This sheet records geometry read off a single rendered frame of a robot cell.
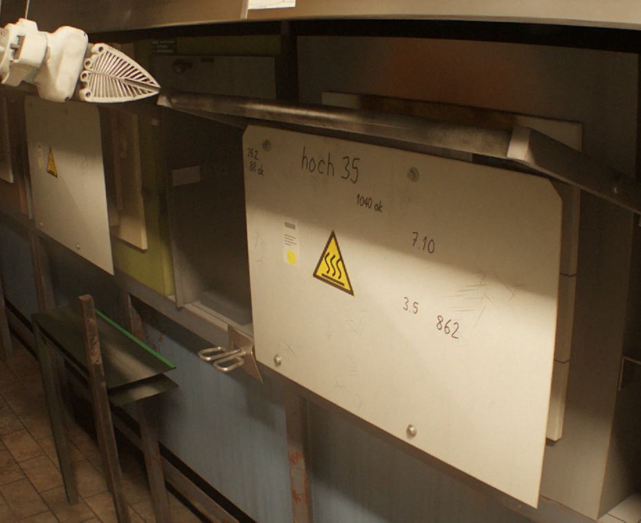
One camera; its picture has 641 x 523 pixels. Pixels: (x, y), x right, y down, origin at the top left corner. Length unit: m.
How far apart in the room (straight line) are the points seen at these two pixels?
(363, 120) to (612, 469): 0.56
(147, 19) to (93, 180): 0.85
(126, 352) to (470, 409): 1.28
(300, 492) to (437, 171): 0.91
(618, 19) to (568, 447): 0.68
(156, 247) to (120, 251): 0.24
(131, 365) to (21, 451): 1.20
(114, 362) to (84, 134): 0.57
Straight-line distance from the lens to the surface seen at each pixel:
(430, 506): 1.48
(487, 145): 0.76
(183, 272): 1.90
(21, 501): 2.86
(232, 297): 1.86
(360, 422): 1.44
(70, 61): 1.11
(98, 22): 1.31
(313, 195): 1.17
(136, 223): 2.02
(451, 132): 0.79
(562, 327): 1.04
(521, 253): 0.91
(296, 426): 1.63
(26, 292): 3.52
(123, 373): 2.02
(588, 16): 0.59
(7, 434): 3.32
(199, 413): 2.15
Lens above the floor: 1.51
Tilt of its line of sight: 18 degrees down
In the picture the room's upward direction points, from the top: 2 degrees counter-clockwise
